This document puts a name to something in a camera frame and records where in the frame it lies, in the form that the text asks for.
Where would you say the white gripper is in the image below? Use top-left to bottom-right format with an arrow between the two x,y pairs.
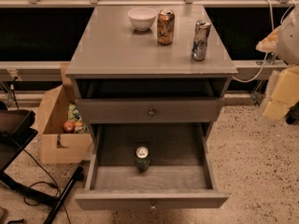
256,26 -> 299,121

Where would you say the green soda can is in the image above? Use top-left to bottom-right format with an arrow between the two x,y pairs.
135,147 -> 150,172

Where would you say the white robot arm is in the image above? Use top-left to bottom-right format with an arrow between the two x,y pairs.
256,7 -> 299,124

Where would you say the blue silver crumpled can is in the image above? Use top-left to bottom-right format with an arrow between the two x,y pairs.
192,20 -> 211,61

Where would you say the closed top drawer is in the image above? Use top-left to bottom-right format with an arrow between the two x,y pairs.
76,98 -> 224,124

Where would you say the open middle drawer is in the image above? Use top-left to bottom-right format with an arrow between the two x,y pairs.
75,123 -> 229,210

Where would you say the round brass drawer knob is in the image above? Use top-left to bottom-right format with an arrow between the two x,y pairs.
148,109 -> 155,117

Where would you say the orange crumpled soda can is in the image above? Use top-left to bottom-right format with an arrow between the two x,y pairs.
157,9 -> 175,45

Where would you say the grey wooden cabinet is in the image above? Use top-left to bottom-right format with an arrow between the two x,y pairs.
66,5 -> 237,133

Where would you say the white ceramic bowl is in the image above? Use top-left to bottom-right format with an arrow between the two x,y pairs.
128,7 -> 157,31

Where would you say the green snack bag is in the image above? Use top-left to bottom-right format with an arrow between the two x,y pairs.
67,104 -> 81,122

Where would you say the red apple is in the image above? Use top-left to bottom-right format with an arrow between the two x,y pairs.
63,120 -> 75,133

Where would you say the cardboard box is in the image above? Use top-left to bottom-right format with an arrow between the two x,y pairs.
36,63 -> 93,164

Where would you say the black stand base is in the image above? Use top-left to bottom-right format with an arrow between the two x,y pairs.
0,100 -> 85,224

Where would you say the white cable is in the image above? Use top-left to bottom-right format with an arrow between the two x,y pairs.
232,0 -> 298,84

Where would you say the black floor cable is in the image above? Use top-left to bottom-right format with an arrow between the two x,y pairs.
12,140 -> 73,224

